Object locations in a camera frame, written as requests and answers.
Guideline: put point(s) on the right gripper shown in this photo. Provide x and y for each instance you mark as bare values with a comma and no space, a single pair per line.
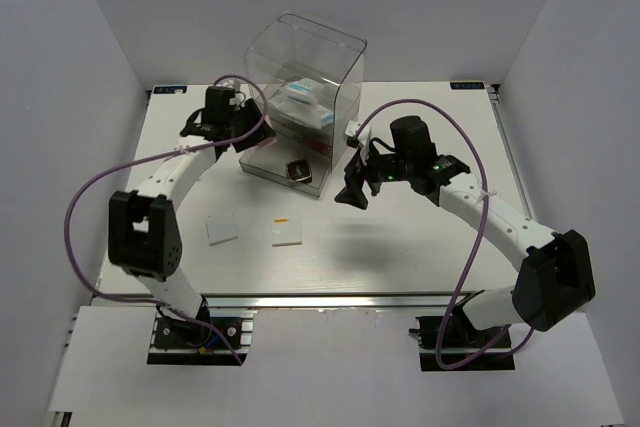
356,173

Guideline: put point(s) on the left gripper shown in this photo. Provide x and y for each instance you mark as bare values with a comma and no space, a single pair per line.
264,133

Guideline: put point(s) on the white cotton pad pack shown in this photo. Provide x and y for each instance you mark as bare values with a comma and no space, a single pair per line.
306,90
311,115

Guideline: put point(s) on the black gold compact case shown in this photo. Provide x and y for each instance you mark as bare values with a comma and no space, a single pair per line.
299,171

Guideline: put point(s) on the clear acrylic drawer organizer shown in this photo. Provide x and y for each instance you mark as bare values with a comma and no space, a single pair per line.
310,75

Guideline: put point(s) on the white square compact box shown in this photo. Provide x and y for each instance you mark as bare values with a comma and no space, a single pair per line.
286,231

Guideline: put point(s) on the white packet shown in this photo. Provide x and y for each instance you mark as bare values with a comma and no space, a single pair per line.
221,228

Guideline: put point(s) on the pink makeup card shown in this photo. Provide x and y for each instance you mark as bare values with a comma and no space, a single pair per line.
268,133

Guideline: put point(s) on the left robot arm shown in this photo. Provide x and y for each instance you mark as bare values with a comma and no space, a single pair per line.
144,238

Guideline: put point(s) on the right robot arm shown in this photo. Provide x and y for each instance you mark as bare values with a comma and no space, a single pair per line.
554,271

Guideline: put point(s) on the blue label left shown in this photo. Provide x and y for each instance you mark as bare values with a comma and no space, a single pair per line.
169,90

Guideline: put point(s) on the blue label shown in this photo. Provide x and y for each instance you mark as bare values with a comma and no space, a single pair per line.
169,90
467,85

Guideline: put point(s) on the blue label right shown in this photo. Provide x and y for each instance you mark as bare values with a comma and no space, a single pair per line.
467,85

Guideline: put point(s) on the aluminium front rail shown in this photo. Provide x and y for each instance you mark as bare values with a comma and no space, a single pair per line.
329,300

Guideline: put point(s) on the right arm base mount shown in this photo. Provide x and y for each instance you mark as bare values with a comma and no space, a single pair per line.
459,342

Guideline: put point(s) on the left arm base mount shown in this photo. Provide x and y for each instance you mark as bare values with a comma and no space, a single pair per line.
175,342

